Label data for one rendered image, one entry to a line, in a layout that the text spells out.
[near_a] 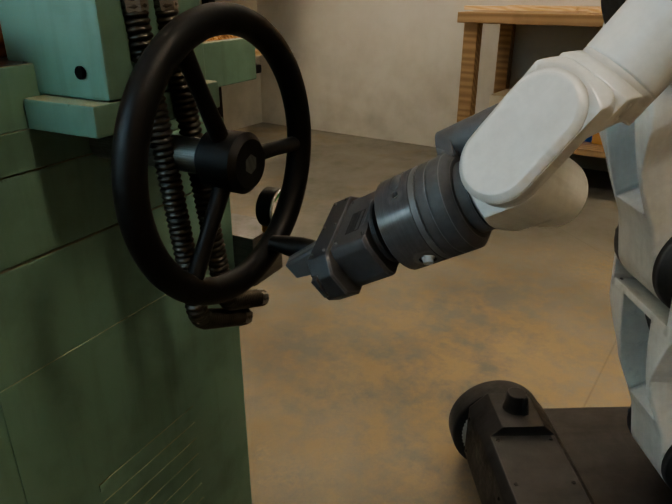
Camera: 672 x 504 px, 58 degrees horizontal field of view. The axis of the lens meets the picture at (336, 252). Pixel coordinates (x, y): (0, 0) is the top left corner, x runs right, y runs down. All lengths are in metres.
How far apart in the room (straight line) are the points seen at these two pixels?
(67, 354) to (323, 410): 0.92
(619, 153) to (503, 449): 0.57
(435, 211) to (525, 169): 0.09
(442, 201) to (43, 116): 0.38
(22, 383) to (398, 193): 0.44
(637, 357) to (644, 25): 0.71
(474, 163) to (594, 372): 1.40
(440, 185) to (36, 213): 0.41
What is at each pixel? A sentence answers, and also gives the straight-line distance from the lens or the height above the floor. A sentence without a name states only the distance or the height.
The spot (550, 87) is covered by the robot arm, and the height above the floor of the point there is 0.90.
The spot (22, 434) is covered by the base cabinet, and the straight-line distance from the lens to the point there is 0.76.
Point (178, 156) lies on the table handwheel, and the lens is 0.63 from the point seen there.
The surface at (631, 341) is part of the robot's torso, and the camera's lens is 1.10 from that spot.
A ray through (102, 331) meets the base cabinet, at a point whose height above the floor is 0.59.
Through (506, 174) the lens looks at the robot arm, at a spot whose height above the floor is 0.84.
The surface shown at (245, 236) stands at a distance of 0.94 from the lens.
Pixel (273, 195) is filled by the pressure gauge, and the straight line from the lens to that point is 0.91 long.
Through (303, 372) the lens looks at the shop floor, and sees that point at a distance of 1.70.
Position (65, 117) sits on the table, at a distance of 0.63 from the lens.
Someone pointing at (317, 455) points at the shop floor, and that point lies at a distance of 1.45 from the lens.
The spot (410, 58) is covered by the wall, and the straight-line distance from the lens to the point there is 4.09.
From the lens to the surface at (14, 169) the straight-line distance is 0.67.
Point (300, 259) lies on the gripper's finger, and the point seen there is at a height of 0.71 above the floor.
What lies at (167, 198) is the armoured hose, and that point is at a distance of 0.65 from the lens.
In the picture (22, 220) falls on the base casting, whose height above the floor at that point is 0.75.
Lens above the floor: 0.97
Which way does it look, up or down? 24 degrees down
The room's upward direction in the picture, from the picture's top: straight up
